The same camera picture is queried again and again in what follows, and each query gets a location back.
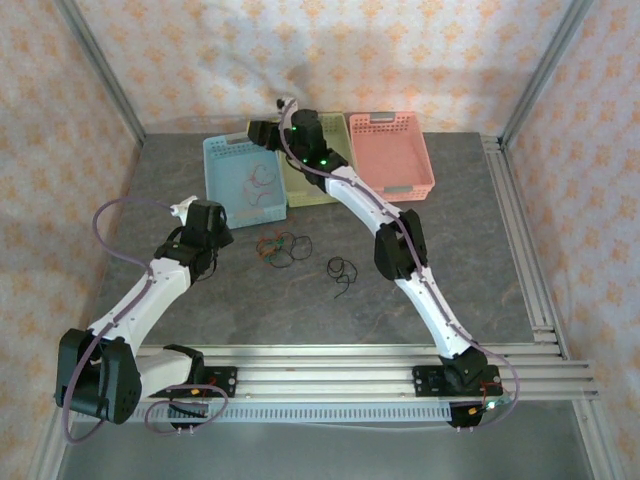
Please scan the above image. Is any rubber band pile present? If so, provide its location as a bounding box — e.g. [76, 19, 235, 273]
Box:
[269, 230, 316, 269]
[241, 163, 281, 207]

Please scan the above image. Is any thin green cable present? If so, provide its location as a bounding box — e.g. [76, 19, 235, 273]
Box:
[259, 234, 287, 264]

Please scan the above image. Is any thin black cable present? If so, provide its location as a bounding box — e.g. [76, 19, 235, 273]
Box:
[326, 255, 360, 300]

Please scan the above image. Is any blue perforated plastic basket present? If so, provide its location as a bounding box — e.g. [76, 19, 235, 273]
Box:
[202, 130, 290, 232]

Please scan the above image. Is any yellow-green perforated plastic basket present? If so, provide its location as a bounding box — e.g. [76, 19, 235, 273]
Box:
[275, 112, 361, 209]

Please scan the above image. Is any pink perforated plastic basket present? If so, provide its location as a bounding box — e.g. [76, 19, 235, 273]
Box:
[348, 110, 436, 203]

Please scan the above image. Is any purple left arm hose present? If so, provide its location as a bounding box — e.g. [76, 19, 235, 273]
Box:
[62, 196, 230, 447]

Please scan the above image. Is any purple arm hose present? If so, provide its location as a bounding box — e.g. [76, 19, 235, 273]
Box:
[278, 99, 522, 432]
[62, 196, 230, 447]

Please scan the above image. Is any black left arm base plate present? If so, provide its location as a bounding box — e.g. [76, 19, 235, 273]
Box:
[164, 366, 239, 400]

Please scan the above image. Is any aluminium mounting rail beam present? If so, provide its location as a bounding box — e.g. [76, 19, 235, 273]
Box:
[53, 344, 600, 402]

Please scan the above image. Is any aluminium frame post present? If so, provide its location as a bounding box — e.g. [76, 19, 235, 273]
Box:
[498, 0, 597, 146]
[51, 0, 148, 146]

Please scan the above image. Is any slotted grey cable duct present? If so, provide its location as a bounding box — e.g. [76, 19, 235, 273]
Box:
[134, 403, 454, 424]

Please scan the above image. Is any aluminium side rail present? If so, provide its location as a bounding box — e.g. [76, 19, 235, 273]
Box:
[480, 133, 572, 361]

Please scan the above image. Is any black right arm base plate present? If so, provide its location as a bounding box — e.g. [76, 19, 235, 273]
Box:
[410, 364, 503, 399]

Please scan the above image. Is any aluminium frame leg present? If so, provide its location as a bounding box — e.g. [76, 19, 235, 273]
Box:
[28, 399, 77, 480]
[569, 399, 627, 480]

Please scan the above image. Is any purple right arm hose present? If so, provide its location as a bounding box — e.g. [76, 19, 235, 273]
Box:
[278, 99, 522, 432]

